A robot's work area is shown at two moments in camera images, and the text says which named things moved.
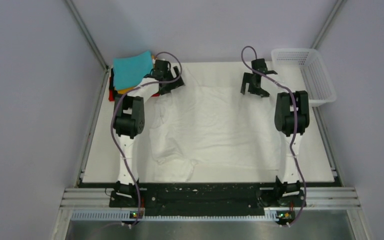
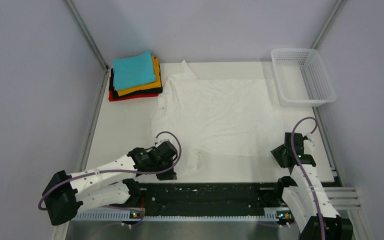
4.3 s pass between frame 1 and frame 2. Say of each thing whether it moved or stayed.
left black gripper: moved
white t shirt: moved
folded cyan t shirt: stayed
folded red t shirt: stayed
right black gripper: moved
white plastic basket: stayed
